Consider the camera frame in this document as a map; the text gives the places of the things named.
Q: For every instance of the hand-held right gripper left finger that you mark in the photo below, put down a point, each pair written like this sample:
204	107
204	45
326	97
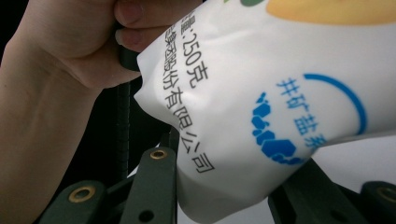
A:
152	186

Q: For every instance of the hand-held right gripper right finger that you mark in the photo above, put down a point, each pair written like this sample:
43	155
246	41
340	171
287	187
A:
311	196

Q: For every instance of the white and blue salt bag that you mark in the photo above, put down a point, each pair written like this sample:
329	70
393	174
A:
264	93

